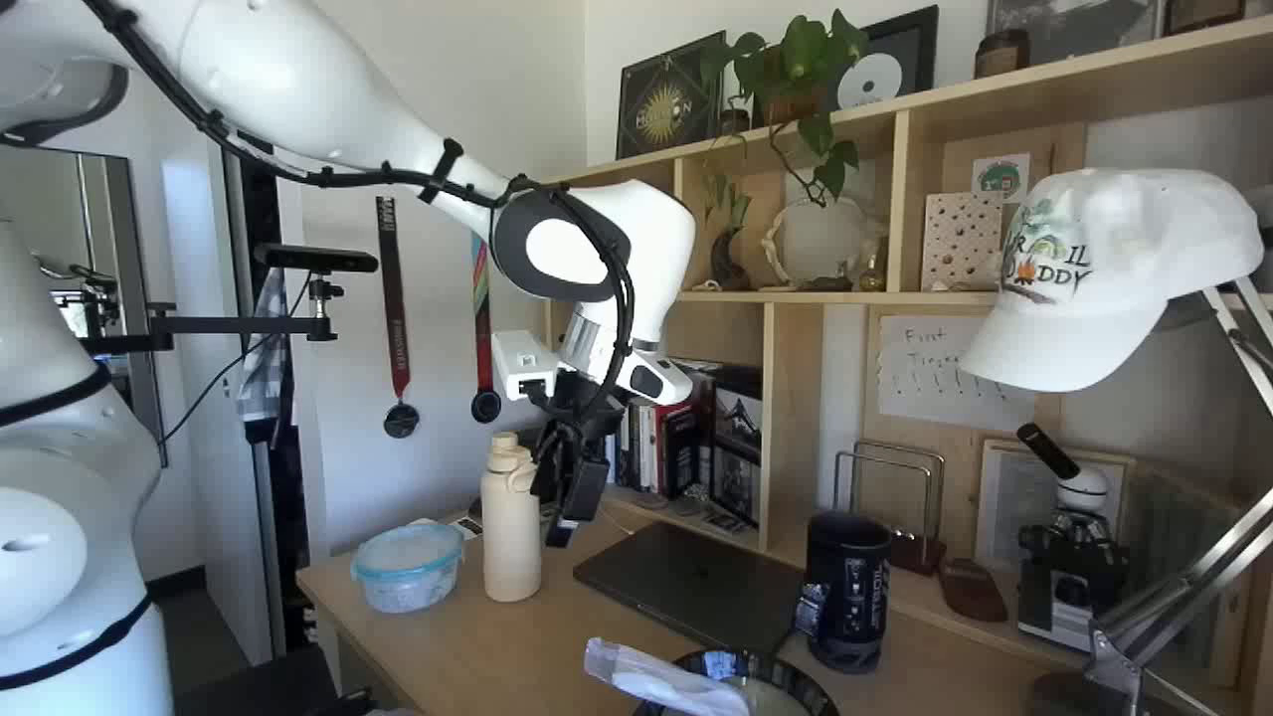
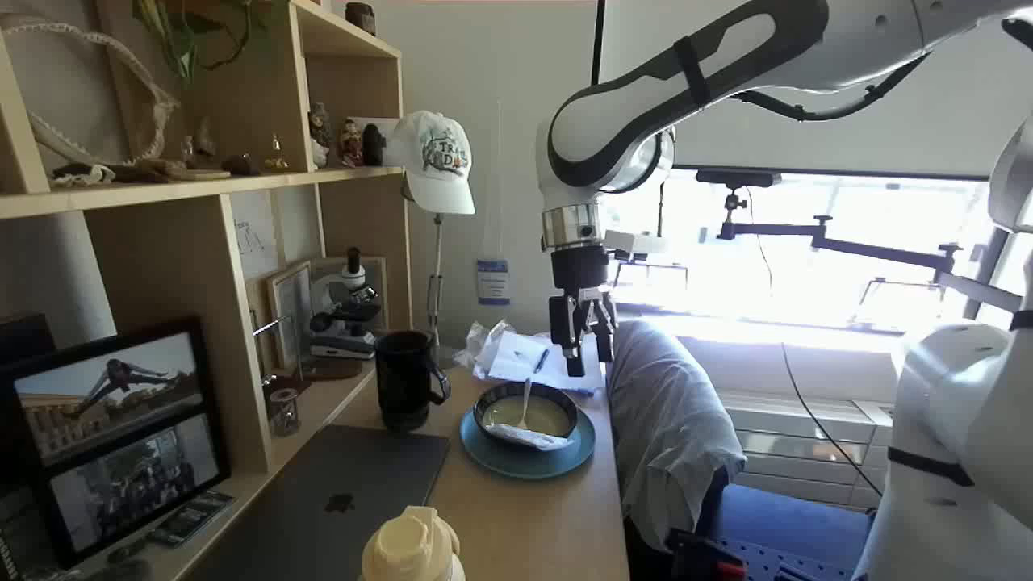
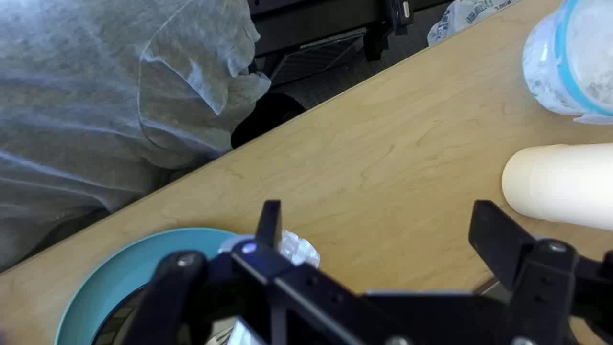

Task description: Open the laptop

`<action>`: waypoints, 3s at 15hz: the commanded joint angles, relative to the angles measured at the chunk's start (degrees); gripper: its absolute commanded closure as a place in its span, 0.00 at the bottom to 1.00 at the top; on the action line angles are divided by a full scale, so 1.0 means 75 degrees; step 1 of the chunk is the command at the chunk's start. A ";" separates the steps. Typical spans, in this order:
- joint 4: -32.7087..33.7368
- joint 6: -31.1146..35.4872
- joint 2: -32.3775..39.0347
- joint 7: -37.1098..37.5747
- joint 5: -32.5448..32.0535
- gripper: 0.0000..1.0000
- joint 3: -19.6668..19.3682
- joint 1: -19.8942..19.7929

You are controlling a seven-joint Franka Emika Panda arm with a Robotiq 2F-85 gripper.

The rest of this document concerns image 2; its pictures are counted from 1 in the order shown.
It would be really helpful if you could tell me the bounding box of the dark bowl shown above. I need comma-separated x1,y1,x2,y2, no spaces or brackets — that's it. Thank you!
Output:
475,380,583,451

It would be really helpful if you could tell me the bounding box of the black framed double photo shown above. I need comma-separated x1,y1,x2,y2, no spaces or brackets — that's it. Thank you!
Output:
0,318,234,572

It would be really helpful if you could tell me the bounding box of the small dark jar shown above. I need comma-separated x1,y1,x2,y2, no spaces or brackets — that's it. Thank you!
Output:
347,0,382,37

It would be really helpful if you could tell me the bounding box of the brown figurine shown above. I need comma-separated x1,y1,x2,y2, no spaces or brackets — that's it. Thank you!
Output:
332,118,364,170

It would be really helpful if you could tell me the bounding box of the blue chair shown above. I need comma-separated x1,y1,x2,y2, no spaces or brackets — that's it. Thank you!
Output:
665,482,878,581

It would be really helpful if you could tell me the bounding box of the dark twig pile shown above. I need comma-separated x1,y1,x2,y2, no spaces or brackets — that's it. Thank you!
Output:
50,154,236,189

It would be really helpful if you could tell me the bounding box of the black white microscope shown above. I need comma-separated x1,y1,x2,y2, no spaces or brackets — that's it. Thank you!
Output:
304,247,389,366

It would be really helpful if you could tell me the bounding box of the white plastic wrapper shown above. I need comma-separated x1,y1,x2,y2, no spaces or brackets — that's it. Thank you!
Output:
488,419,575,451

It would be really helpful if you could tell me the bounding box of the white plastic spoon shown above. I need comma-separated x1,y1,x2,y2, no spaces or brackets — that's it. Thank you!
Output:
517,346,553,429

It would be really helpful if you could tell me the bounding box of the white printed baseball cap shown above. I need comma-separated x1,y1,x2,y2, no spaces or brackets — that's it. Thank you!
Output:
384,108,477,220

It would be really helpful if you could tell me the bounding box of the black mug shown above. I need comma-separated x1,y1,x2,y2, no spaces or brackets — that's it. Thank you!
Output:
372,331,456,435

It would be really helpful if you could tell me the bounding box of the white blue wall sticker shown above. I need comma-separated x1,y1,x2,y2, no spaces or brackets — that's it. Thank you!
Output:
475,254,512,309

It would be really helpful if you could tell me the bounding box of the small glass jar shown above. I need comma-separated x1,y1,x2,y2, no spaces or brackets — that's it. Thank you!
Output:
264,386,304,439

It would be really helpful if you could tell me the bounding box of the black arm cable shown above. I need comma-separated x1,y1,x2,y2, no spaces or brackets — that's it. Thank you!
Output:
736,46,933,122

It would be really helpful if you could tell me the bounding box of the wooden shelf unit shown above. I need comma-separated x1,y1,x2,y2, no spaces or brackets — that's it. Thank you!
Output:
0,0,415,581

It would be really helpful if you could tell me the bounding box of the gray laptop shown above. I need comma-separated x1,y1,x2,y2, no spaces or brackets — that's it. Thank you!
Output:
186,424,456,581

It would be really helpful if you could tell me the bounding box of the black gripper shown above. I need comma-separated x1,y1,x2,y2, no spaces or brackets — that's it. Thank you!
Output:
550,241,622,380

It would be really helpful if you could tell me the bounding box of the white papers and bag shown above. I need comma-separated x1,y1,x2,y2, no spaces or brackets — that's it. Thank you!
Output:
461,321,608,400

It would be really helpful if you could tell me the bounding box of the dark figurine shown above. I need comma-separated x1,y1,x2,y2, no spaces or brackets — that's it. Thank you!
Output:
360,122,389,170

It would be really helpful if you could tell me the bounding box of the white ring sculpture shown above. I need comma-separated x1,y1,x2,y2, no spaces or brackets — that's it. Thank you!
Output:
0,12,183,189

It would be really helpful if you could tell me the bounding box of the light framed picture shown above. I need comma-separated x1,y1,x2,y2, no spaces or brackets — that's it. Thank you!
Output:
261,260,316,376

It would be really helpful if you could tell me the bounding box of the gray cloth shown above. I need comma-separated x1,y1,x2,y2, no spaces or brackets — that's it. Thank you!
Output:
602,321,753,553

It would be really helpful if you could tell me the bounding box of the cream plastic bottle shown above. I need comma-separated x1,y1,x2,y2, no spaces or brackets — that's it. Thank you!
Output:
360,503,468,581

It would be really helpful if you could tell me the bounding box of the green trailing plant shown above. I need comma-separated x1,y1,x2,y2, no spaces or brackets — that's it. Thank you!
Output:
131,0,294,89

